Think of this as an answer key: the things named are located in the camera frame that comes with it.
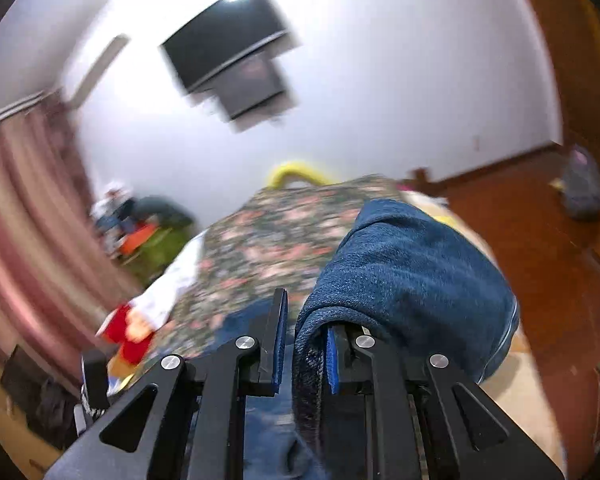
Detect red plush toy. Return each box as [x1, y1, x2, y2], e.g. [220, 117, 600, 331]
[96, 302, 156, 365]

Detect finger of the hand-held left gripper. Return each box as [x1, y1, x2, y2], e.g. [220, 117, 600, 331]
[81, 349, 112, 418]

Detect orange box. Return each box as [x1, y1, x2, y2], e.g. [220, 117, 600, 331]
[120, 222, 158, 256]

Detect black wall television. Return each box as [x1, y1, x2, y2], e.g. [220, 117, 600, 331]
[159, 0, 301, 98]

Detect blue denim jeans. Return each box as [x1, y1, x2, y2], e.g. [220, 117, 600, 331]
[190, 199, 521, 480]

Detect pink striped curtain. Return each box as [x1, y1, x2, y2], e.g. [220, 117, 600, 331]
[0, 90, 111, 386]

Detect grey backpack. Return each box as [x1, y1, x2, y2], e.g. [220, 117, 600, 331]
[560, 145, 600, 221]

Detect green bag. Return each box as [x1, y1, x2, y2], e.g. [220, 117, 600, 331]
[122, 225, 191, 286]

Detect wooden door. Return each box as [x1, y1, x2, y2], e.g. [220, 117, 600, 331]
[505, 0, 600, 261]

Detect white air conditioner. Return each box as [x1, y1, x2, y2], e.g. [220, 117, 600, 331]
[62, 34, 131, 111]

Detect white shirt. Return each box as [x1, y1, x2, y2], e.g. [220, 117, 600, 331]
[130, 235, 206, 331]

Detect dark wall shelf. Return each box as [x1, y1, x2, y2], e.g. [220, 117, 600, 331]
[200, 55, 298, 133]

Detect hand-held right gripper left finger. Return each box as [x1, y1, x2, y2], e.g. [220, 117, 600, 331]
[45, 287, 288, 480]

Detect floral bedspread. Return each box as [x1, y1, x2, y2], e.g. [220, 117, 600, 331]
[152, 175, 411, 361]

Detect dark cloth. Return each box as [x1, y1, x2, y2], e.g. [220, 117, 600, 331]
[0, 345, 83, 451]

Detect pile of small clutter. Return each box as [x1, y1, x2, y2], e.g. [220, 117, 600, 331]
[90, 182, 136, 241]

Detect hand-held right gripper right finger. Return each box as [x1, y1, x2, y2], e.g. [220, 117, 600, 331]
[325, 322, 566, 480]

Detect yellow cloth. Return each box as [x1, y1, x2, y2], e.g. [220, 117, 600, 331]
[107, 357, 136, 391]

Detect yellow cushion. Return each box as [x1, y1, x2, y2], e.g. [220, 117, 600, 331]
[267, 160, 341, 188]

